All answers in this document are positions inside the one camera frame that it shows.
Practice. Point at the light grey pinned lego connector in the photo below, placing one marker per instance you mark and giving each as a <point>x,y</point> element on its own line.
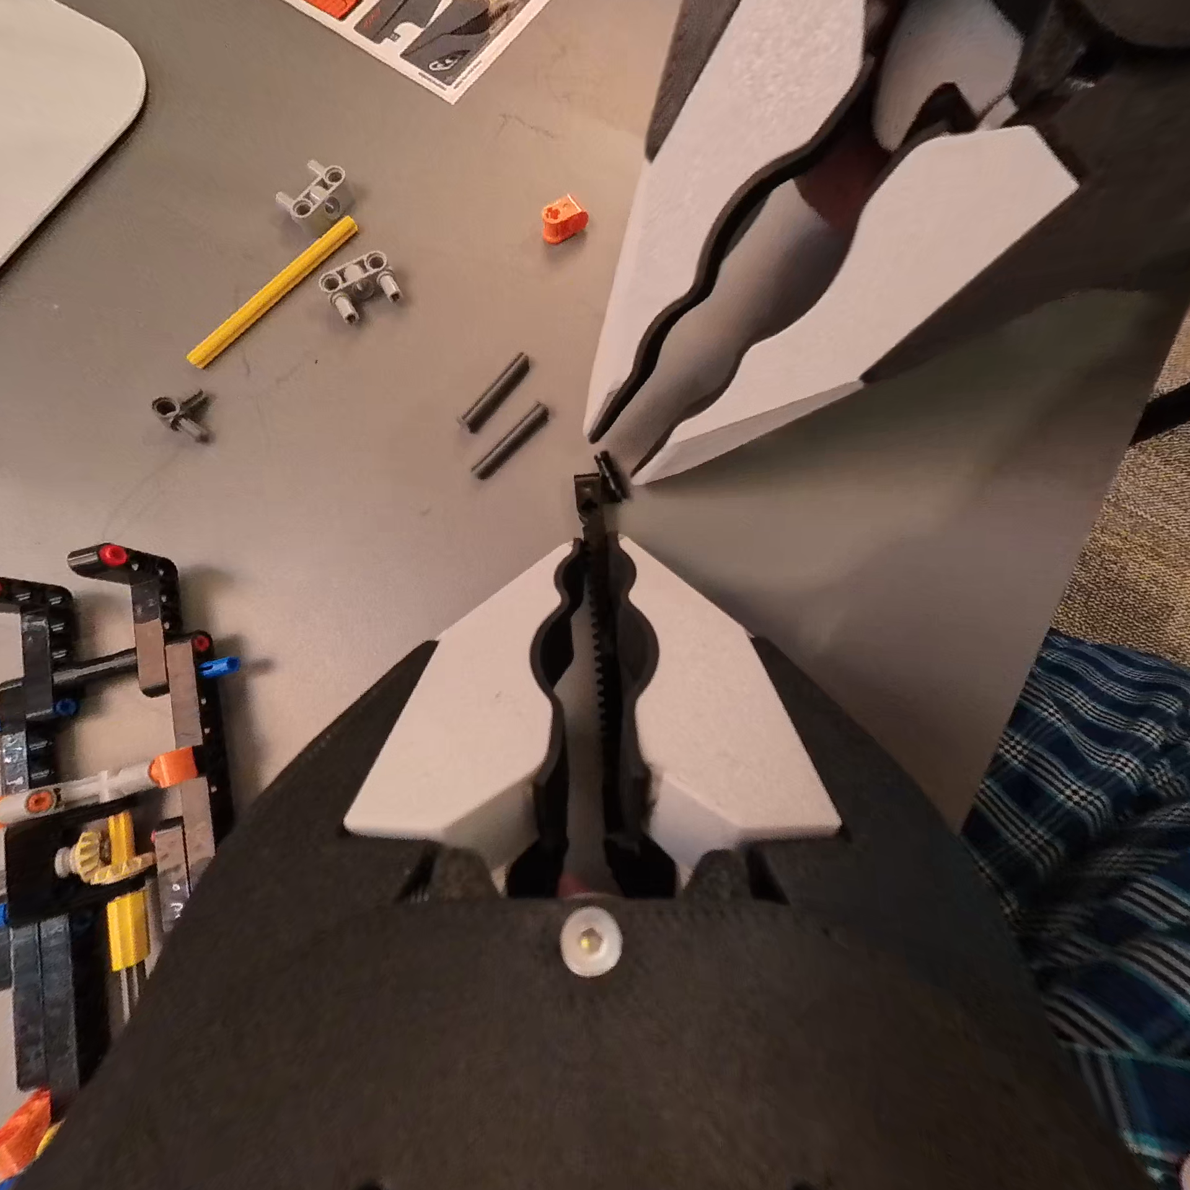
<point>359,283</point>

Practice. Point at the black metal table leg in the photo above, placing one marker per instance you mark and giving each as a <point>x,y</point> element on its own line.
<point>1162,409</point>

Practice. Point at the orange lego connector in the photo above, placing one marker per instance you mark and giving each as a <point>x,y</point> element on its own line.
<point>563,222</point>

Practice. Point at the white stand base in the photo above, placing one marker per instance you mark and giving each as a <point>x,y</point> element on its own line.
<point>56,112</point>

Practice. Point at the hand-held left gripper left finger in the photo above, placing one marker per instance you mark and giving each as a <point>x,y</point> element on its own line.
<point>447,734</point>

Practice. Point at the yellow lego axle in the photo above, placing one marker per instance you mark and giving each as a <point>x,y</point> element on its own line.
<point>270,293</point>

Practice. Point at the dark grey lego connector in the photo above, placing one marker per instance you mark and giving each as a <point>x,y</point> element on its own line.
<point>176,411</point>

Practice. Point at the black lego chassis assembly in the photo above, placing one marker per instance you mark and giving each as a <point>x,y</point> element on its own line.
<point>182,707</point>

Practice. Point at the two dark grey axles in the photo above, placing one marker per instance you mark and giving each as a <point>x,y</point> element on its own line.
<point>509,441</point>

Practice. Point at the lego sticker sheet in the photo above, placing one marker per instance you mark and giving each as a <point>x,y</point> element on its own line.
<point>437,37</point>

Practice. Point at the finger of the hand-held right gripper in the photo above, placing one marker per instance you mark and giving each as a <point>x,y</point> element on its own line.
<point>930,261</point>
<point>726,120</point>

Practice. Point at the black lego pin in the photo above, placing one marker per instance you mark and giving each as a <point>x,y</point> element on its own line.
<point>611,473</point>

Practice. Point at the black lego rack gear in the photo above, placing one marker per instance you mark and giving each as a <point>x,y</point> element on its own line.
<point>596,520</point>

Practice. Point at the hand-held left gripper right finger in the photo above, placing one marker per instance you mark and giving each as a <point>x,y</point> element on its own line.
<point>735,734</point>

